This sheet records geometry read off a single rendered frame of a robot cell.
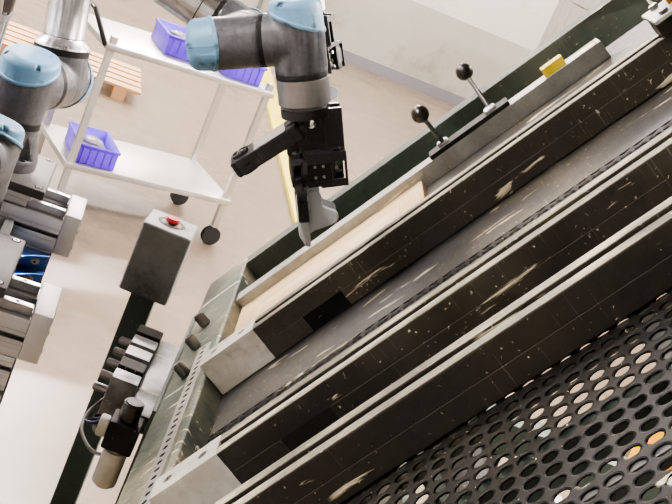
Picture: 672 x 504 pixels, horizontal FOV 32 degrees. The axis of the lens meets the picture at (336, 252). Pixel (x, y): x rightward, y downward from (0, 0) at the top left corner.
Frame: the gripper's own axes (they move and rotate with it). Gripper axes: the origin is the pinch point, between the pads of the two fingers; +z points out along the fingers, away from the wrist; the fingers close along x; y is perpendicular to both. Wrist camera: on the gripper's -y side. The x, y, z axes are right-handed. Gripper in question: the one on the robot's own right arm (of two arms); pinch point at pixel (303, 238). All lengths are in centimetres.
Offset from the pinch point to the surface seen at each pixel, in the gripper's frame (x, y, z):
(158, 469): -2.2, -26.1, 34.8
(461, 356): -42.5, 15.1, 0.9
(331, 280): 29.0, 5.6, 19.4
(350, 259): 28.9, 9.3, 15.7
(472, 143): 69, 40, 9
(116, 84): 574, -83, 96
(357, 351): -16.0, 5.4, 11.8
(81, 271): 282, -78, 108
